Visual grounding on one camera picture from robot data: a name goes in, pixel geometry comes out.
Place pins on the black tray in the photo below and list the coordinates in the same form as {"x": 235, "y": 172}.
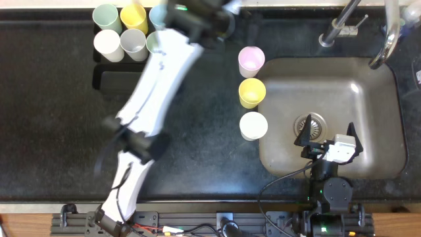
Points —
{"x": 115, "y": 79}

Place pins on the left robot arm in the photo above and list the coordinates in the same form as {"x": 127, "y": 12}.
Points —
{"x": 158, "y": 82}

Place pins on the grey cup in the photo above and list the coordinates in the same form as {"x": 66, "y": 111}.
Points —
{"x": 133, "y": 42}

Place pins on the yellow cup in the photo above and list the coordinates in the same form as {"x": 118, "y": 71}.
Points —
{"x": 252, "y": 93}
{"x": 133, "y": 16}

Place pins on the steel sink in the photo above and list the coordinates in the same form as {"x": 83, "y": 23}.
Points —
{"x": 345, "y": 89}

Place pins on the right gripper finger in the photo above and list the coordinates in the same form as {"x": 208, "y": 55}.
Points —
{"x": 358, "y": 145}
{"x": 305, "y": 133}

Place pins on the white cup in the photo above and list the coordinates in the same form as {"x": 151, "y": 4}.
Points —
{"x": 253, "y": 125}
{"x": 107, "y": 42}

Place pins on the pink cup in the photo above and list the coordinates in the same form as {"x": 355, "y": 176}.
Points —
{"x": 251, "y": 61}

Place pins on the green cup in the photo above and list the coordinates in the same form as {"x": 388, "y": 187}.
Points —
{"x": 152, "y": 42}
{"x": 105, "y": 16}

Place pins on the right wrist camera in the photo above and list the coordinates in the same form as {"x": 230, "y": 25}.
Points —
{"x": 342, "y": 148}

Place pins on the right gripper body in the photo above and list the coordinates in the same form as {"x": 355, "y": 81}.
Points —
{"x": 312, "y": 150}

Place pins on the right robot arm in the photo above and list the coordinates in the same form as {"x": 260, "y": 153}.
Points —
{"x": 337, "y": 191}

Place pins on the mounting rail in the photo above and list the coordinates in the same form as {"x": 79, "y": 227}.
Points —
{"x": 197, "y": 220}

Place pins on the steel tap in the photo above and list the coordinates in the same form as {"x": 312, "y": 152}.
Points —
{"x": 391, "y": 36}

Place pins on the blue soap bottle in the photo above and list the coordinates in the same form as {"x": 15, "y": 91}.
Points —
{"x": 411, "y": 14}

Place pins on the blue cup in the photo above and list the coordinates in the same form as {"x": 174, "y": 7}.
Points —
{"x": 157, "y": 16}

